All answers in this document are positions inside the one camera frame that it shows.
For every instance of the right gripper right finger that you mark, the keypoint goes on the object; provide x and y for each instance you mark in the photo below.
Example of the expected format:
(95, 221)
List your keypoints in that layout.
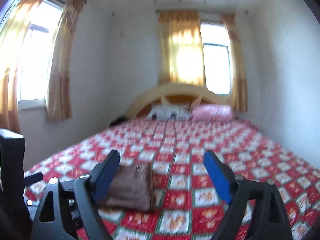
(269, 218)

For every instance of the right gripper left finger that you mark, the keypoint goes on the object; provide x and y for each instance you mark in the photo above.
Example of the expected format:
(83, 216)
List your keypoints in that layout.
(85, 194)

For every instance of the brown knitted sweater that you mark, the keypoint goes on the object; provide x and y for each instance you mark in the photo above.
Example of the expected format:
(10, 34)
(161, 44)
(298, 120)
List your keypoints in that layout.
(132, 188)

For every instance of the red checkered bear bedspread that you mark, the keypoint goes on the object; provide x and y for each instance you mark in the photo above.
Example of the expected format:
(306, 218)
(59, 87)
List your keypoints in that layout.
(187, 204)

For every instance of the black item beside bed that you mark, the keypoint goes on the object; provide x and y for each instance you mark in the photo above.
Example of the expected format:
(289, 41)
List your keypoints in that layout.
(118, 121)

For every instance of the yellow side window curtain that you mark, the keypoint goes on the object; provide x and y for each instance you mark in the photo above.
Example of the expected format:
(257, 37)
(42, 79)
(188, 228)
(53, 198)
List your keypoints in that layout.
(58, 99)

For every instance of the pink pillow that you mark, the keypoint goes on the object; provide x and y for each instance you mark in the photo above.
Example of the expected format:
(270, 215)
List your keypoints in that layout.
(212, 112)

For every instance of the side window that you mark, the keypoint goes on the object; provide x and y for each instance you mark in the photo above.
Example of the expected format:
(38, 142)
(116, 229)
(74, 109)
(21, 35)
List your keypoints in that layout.
(38, 46)

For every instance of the grey white patterned pillow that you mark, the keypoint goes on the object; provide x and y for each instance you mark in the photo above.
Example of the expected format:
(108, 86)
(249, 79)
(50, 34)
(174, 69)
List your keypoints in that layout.
(176, 112)

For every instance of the yellow curtain right of headboard window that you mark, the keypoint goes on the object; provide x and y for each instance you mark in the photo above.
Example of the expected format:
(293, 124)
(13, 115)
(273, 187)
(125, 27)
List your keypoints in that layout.
(239, 81)

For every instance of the yellow curtain of headboard window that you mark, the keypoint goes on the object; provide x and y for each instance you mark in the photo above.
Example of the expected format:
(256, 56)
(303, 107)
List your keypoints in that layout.
(239, 81)
(181, 48)

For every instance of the cream arched wooden headboard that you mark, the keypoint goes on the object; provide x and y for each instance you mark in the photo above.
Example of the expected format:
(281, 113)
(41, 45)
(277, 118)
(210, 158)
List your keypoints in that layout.
(174, 93)

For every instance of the headboard window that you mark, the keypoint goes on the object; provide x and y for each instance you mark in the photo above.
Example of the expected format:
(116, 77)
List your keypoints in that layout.
(216, 58)

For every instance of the yellow curtain left of headboard window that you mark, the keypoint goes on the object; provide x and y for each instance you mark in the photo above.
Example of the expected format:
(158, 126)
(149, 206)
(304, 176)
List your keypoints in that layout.
(181, 48)

